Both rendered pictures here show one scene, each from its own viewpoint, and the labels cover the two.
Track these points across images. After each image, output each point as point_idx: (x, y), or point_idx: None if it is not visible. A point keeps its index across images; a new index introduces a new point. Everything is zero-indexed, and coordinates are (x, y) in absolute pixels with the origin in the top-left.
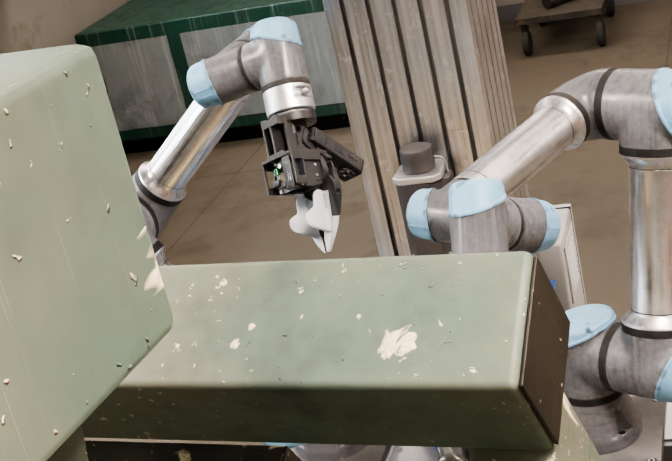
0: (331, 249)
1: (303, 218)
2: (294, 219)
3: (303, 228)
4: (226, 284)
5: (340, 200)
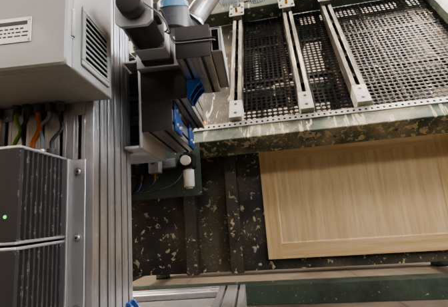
0: None
1: None
2: None
3: None
4: None
5: None
